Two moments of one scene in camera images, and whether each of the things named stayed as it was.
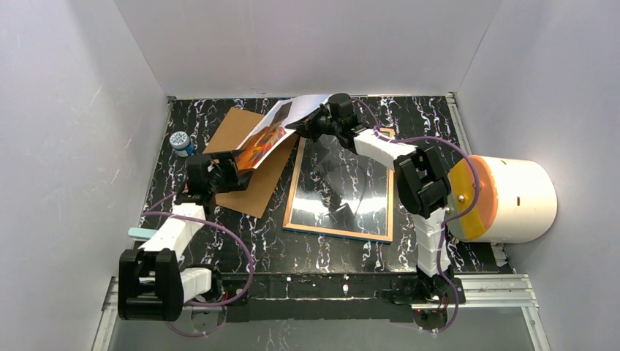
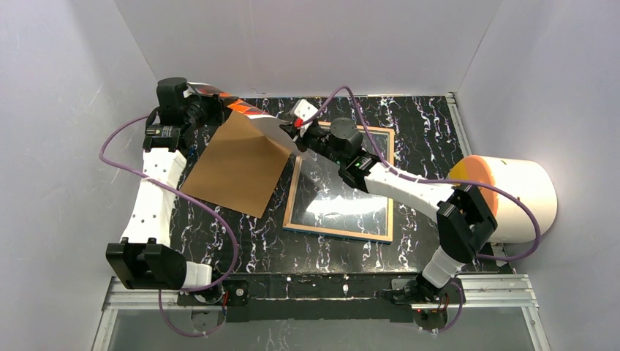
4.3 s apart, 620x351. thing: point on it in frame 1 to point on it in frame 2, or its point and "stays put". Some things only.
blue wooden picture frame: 338,190 stays put
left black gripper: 230,171 to 213,107
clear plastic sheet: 339,188 stays put
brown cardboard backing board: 267,177 stays put
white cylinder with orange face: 518,202 stays put
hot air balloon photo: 271,131 to 278,127
